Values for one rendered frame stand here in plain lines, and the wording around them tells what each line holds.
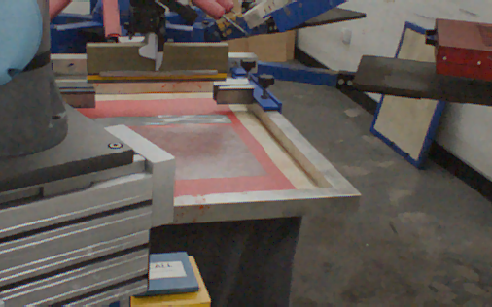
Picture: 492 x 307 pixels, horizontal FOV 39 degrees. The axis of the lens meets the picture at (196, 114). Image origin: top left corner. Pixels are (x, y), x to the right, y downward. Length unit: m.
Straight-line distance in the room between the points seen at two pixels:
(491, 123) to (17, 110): 3.35
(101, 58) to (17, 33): 1.14
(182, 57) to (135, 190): 0.92
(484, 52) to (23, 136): 1.64
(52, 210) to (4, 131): 0.12
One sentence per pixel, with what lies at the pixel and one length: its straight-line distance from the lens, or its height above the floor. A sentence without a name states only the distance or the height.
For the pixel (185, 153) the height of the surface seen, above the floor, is 0.96.
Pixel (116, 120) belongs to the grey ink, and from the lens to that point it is 1.70.
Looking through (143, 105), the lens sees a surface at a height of 0.95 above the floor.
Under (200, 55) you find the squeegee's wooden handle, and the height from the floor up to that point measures 1.11.
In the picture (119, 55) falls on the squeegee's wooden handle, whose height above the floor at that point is 1.11.
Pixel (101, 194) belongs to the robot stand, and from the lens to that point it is 0.81.
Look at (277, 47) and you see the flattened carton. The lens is 6.17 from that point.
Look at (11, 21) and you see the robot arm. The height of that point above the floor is 1.43.
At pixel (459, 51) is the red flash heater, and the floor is 1.09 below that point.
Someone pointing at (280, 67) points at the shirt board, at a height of 0.92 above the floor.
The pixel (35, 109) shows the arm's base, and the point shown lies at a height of 1.30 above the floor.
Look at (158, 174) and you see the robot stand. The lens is 0.84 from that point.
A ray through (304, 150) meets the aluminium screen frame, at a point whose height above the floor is 0.99.
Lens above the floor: 1.54
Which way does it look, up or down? 19 degrees down
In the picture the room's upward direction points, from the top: 3 degrees clockwise
